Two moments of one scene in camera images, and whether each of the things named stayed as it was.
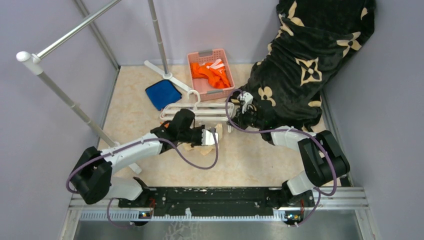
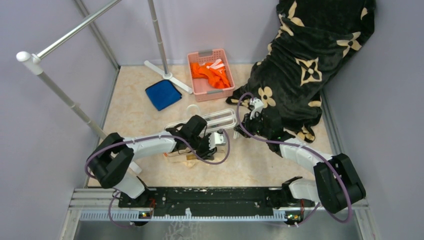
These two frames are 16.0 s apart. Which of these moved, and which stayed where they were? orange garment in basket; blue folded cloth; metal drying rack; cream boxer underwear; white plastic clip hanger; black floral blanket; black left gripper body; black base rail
Moved: white plastic clip hanger; cream boxer underwear; black left gripper body
Stayed: orange garment in basket; metal drying rack; black floral blanket; blue folded cloth; black base rail
